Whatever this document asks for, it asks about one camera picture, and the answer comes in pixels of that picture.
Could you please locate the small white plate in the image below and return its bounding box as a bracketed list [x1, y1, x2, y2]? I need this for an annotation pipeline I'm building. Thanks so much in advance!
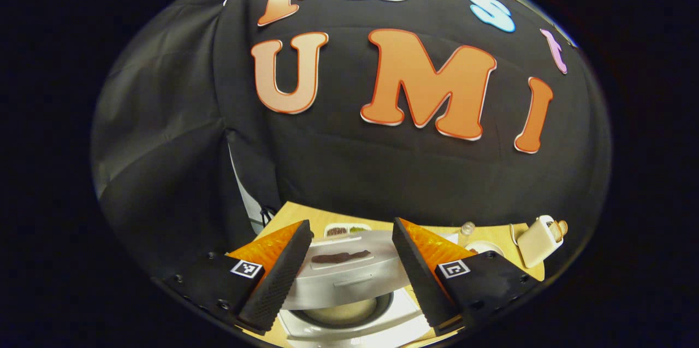
[465, 241, 506, 256]

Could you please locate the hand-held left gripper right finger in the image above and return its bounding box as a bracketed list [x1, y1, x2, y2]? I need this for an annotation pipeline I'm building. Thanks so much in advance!
[392, 217, 547, 338]

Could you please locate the white rice cooker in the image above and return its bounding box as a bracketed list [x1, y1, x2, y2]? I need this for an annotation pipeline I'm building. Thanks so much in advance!
[279, 229, 432, 347]

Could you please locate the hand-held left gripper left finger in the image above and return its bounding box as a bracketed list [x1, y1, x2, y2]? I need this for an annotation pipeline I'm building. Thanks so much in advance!
[153, 221, 313, 336]

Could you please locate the white toaster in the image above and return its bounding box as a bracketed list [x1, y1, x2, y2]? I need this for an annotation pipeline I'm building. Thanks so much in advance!
[516, 215, 564, 269]

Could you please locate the small white rice portion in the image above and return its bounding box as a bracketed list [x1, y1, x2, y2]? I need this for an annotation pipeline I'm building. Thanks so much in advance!
[309, 299, 377, 326]

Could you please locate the white divided side dish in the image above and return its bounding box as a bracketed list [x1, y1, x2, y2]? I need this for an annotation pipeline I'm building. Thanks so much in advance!
[325, 223, 373, 238]

